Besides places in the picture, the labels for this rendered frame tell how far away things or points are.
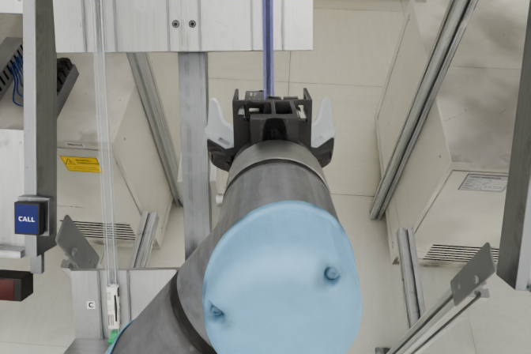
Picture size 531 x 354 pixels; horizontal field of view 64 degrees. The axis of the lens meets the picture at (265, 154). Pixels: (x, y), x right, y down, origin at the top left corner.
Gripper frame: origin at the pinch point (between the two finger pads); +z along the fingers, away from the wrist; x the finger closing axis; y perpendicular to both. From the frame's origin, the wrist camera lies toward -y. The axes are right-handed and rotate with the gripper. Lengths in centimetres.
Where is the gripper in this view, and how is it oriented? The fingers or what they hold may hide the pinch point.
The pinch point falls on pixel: (269, 131)
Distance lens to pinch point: 52.5
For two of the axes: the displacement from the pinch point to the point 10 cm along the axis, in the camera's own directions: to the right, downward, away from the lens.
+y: -0.1, -9.4, -3.5
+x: -10.0, 0.1, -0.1
